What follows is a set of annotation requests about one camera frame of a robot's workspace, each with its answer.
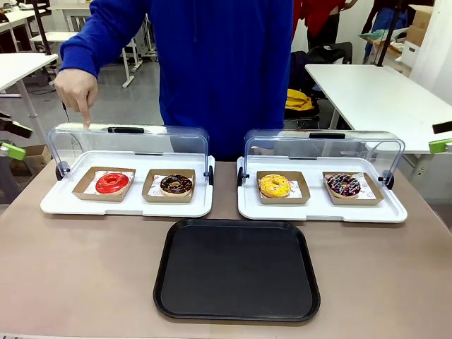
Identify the person's blue-sleeved right forearm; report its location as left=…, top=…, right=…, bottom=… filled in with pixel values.
left=59, top=0, right=153, bottom=79

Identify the brown cardboard donut tray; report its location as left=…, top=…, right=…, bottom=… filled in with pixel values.
left=141, top=168, right=197, bottom=204
left=256, top=170, right=311, bottom=206
left=321, top=171, right=385, bottom=207
left=71, top=166, right=137, bottom=203

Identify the red glazed donut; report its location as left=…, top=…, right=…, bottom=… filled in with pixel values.
left=95, top=172, right=131, bottom=196

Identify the dark donut with pink stripes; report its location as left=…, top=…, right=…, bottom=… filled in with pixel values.
left=325, top=172, right=362, bottom=200

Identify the chocolate donut with sprinkles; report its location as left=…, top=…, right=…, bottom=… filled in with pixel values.
left=159, top=174, right=194, bottom=197

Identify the yellow glazed donut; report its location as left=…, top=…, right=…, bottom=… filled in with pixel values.
left=258, top=173, right=293, bottom=199

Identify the black plastic serving tray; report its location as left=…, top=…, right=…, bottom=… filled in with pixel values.
left=153, top=218, right=321, bottom=323

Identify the person's right hand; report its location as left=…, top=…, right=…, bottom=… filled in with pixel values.
left=53, top=67, right=99, bottom=130

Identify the small cardboard box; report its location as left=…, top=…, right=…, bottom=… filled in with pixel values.
left=9, top=143, right=53, bottom=174

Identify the white table with grey leg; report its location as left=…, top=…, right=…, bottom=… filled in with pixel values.
left=0, top=52, right=59, bottom=119

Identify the large white table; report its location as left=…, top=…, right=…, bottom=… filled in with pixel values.
left=304, top=63, right=452, bottom=155

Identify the white storage box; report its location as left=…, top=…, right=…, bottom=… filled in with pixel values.
left=401, top=40, right=422, bottom=65

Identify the white printed paper liner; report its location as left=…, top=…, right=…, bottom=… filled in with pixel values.
left=93, top=169, right=136, bottom=196
left=152, top=174, right=194, bottom=198
left=328, top=174, right=376, bottom=199
left=260, top=179, right=304, bottom=199

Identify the black vertical pole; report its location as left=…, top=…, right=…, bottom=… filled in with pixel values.
left=373, top=0, right=404, bottom=68

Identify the brown cardboard box stack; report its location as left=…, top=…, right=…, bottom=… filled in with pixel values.
left=405, top=4, right=436, bottom=47

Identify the clear display case lid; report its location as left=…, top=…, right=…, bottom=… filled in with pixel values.
left=47, top=122, right=215, bottom=187
left=243, top=128, right=406, bottom=190

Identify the person in blue and black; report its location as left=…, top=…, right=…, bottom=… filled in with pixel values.
left=359, top=0, right=418, bottom=65

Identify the white display case base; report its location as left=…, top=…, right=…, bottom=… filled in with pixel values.
left=237, top=155, right=409, bottom=224
left=40, top=150, right=216, bottom=218

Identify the white desk with white legs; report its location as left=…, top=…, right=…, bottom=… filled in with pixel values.
left=30, top=2, right=158, bottom=89

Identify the black chair with backpack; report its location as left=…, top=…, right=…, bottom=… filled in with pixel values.
left=289, top=41, right=354, bottom=125

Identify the yellow bag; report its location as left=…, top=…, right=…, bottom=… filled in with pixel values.
left=285, top=88, right=315, bottom=112

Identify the person in red top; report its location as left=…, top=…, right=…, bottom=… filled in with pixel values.
left=292, top=0, right=358, bottom=51

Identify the person's blue hoodie torso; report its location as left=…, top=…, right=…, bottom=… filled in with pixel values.
left=141, top=0, right=295, bottom=162

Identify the black slanted post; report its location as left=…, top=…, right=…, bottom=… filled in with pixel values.
left=32, top=0, right=54, bottom=57

